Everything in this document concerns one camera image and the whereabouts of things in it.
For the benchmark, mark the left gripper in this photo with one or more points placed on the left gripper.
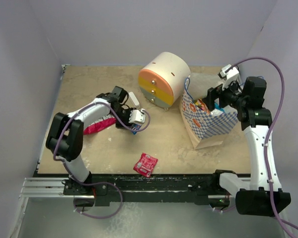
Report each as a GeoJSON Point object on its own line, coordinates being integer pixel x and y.
{"type": "Point", "coordinates": [126, 121]}

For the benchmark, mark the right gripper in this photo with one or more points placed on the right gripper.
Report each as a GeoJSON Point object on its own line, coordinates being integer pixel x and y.
{"type": "Point", "coordinates": [219, 91]}

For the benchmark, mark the large blue snack bag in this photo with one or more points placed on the large blue snack bag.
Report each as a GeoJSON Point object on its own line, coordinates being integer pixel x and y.
{"type": "Point", "coordinates": [219, 108]}

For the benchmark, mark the orange Fox's candy bag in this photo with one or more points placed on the orange Fox's candy bag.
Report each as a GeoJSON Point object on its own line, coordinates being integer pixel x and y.
{"type": "Point", "coordinates": [201, 105]}

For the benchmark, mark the blue m&m's packet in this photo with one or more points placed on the blue m&m's packet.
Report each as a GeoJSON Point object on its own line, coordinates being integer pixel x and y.
{"type": "Point", "coordinates": [135, 128]}

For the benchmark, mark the purple snack bag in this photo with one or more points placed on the purple snack bag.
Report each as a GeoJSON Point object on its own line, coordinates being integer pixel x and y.
{"type": "Point", "coordinates": [216, 112]}

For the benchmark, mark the pink snack bag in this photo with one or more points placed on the pink snack bag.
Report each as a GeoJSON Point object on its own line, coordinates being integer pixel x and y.
{"type": "Point", "coordinates": [100, 124]}

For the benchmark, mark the checkered paper bag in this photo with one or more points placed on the checkered paper bag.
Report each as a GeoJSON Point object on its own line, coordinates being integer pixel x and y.
{"type": "Point", "coordinates": [204, 130]}

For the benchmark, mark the small pink candy packet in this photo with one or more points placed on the small pink candy packet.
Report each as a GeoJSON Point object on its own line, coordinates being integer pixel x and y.
{"type": "Point", "coordinates": [145, 165]}

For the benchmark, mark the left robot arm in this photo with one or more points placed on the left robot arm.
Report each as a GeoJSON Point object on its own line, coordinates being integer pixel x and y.
{"type": "Point", "coordinates": [65, 136]}

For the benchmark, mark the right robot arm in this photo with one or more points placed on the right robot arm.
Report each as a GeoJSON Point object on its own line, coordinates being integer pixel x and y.
{"type": "Point", "coordinates": [263, 195]}

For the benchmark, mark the small white plastic bar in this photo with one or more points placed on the small white plastic bar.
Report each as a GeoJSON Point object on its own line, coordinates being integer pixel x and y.
{"type": "Point", "coordinates": [134, 100]}

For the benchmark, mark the round mini drawer cabinet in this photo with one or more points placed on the round mini drawer cabinet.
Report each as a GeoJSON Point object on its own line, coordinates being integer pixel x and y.
{"type": "Point", "coordinates": [162, 80]}

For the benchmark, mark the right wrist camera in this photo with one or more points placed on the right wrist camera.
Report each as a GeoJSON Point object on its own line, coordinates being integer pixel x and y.
{"type": "Point", "coordinates": [228, 75]}

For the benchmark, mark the black table front rail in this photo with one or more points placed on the black table front rail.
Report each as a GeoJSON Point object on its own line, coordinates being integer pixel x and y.
{"type": "Point", "coordinates": [200, 189]}

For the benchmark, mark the aluminium frame rail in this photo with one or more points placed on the aluminium frame rail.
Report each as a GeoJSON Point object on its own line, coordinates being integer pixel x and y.
{"type": "Point", "coordinates": [42, 188]}

